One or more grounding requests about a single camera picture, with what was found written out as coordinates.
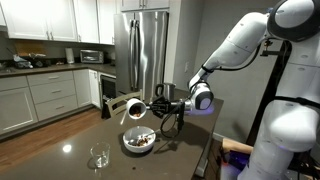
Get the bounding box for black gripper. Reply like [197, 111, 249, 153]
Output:
[146, 95, 186, 119]

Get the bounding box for brown cereal pieces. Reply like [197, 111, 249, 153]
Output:
[129, 104, 143, 118]
[127, 134, 150, 148]

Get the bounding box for white ceramic mug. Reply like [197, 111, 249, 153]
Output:
[125, 97, 148, 120]

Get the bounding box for white ceramic bowl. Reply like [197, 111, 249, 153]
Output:
[122, 125, 156, 154]

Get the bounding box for stainless steel electric kettle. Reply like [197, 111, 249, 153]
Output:
[155, 82, 177, 103]

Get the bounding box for metal spoon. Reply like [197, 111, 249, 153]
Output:
[141, 128, 158, 139]

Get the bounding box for light wooden chair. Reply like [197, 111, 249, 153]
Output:
[105, 89, 144, 118]

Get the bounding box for black undercounter appliance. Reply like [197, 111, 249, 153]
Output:
[99, 73, 117, 119]

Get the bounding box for stainless steel refrigerator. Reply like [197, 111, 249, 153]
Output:
[113, 10, 169, 101]

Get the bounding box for clear drinking glass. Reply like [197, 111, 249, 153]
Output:
[90, 141, 111, 168]

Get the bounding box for silver toaster oven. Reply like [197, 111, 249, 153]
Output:
[79, 49, 105, 64]

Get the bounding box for white paper towel roll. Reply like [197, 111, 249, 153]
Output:
[64, 47, 76, 65]

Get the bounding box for white cabinets above refrigerator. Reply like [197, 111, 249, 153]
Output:
[120, 0, 170, 12]

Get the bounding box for white lower kitchen cabinets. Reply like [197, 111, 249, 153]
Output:
[0, 68, 102, 136]

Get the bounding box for white kitchen cabinets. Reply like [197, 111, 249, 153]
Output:
[0, 68, 102, 136]
[0, 0, 118, 45]

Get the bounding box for dark kitchen countertop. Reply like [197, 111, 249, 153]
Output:
[0, 62, 117, 78]

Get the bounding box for cluttered dish rack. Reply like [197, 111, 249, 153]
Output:
[6, 47, 48, 69]

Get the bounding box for wooden cutting board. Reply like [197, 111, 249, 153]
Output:
[14, 40, 44, 57]

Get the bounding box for white upper kitchen cabinets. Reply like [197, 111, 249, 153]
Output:
[0, 0, 118, 45]

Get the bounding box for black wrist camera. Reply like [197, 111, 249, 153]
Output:
[176, 101, 186, 132]

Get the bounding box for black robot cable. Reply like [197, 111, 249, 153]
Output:
[159, 41, 264, 139]

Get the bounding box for black camera stand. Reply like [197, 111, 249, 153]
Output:
[245, 37, 293, 146]

